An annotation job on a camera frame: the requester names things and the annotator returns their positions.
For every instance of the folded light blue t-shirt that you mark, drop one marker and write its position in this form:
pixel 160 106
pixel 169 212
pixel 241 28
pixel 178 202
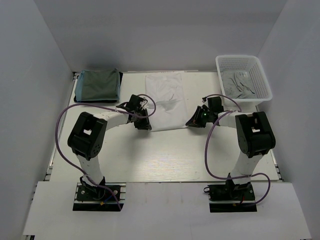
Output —
pixel 79 87

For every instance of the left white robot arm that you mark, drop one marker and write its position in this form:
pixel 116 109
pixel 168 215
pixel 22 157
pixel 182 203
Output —
pixel 87 136

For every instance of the grey t-shirt in basket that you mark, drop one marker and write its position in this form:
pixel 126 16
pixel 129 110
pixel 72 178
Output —
pixel 237 85

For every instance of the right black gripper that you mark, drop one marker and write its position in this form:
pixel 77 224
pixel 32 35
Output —
pixel 195 120

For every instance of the white t-shirt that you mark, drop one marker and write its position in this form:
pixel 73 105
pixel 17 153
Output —
pixel 169 110

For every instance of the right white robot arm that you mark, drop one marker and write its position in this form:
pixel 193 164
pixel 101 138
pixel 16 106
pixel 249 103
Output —
pixel 255 136

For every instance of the folded green t-shirt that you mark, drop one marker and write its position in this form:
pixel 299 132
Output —
pixel 98 85

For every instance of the white plastic basket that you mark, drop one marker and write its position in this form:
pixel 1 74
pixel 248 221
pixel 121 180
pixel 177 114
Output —
pixel 250 66

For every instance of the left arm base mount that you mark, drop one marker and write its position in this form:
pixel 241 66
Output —
pixel 89 198

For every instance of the folded black t-shirt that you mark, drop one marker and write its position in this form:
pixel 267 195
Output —
pixel 121 80

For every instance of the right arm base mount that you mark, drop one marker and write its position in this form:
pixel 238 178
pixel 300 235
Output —
pixel 231 198

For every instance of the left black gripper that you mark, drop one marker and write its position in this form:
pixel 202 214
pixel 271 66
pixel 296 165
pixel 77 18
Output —
pixel 145 125

